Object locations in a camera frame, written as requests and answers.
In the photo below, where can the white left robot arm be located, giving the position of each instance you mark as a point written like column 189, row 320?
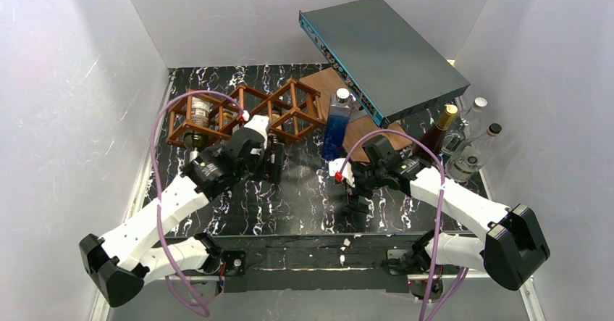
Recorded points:
column 122, row 261

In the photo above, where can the wooden board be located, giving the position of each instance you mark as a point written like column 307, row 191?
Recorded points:
column 327, row 82

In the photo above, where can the metal bracket on board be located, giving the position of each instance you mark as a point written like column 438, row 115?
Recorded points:
column 357, row 110

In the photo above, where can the brown wooden wine rack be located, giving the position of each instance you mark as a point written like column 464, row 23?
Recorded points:
column 294, row 109

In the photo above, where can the dark bottle gold cap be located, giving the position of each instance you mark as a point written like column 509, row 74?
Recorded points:
column 433, row 138

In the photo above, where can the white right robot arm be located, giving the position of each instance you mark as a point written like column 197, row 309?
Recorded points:
column 507, row 243

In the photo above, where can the green bottle silver cap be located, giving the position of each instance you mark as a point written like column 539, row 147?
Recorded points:
column 194, row 141

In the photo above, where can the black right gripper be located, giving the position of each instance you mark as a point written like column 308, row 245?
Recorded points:
column 358, row 193

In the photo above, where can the black base beam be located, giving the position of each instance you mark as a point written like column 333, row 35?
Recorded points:
column 320, row 262

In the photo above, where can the clear glass bottle dark label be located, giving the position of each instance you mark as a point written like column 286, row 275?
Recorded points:
column 464, row 127

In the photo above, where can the blue glass bottle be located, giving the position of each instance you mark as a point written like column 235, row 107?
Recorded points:
column 337, row 122

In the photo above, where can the clear bottle white label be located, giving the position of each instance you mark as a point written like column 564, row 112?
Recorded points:
column 472, row 155

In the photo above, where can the teal network switch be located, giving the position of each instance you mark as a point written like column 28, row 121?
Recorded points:
column 388, row 66

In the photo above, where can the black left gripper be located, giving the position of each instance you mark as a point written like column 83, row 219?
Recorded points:
column 274, row 160

